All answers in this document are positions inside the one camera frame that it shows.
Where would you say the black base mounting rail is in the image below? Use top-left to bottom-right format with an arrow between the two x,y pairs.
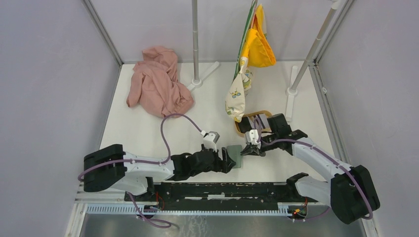
134,182 -> 315,211

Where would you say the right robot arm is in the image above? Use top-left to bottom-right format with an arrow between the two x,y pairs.
238,114 -> 380,224

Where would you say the right metal rack pole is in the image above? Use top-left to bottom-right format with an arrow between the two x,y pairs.
285,0 -> 342,122

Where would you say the metal rack pole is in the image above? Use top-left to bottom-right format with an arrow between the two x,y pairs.
187,0 -> 220,92
285,0 -> 342,122

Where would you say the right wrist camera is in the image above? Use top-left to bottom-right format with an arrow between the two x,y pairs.
245,129 -> 261,147

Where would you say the yellow oval tray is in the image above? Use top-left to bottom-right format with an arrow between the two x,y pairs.
234,110 -> 272,137

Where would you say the left metal rack pole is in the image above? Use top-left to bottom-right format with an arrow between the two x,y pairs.
187,0 -> 220,92

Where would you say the black phone in tray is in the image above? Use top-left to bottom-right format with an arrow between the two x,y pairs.
235,117 -> 253,134

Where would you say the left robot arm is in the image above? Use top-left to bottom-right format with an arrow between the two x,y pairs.
78,144 -> 236,201

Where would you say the white slotted cable duct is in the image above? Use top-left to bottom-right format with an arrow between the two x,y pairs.
85,204 -> 291,217

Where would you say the cartoon print children's garment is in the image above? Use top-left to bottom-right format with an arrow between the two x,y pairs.
225,0 -> 277,122

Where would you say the pink crumpled garment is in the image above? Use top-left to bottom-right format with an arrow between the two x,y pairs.
126,46 -> 194,118

